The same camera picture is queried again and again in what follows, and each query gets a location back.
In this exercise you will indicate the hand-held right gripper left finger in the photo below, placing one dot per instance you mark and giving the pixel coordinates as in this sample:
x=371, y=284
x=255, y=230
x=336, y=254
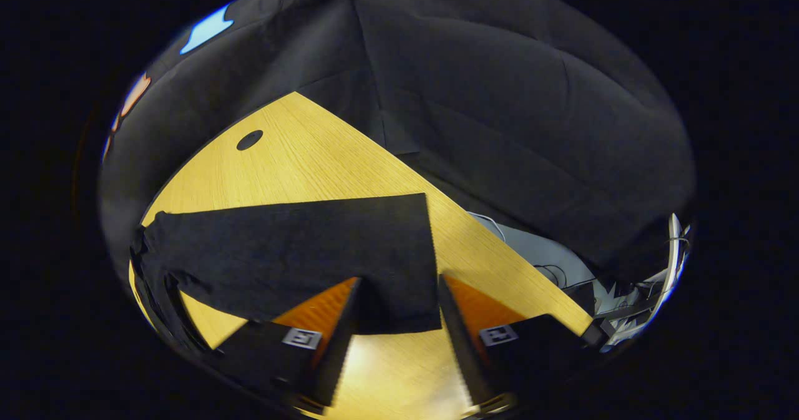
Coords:
x=343, y=345

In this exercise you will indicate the black button shirt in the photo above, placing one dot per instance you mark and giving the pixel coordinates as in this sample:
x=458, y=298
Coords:
x=299, y=251

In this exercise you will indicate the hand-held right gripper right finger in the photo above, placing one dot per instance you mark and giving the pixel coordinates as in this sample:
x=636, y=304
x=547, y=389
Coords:
x=462, y=339

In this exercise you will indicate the black backdrop cloth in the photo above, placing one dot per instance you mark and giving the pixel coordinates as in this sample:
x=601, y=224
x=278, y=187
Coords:
x=499, y=95

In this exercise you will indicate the white curved bar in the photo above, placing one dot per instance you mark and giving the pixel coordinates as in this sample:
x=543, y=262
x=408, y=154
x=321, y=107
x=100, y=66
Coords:
x=677, y=251

